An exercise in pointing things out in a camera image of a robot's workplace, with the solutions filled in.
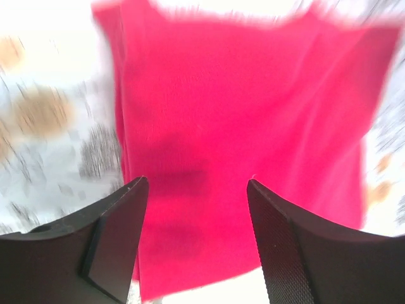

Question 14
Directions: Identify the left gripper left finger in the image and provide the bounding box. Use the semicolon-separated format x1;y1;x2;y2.
1;177;149;304

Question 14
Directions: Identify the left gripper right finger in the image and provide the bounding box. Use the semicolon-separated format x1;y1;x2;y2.
247;180;404;303

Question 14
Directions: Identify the magenta t shirt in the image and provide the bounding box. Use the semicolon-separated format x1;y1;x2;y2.
92;1;402;301

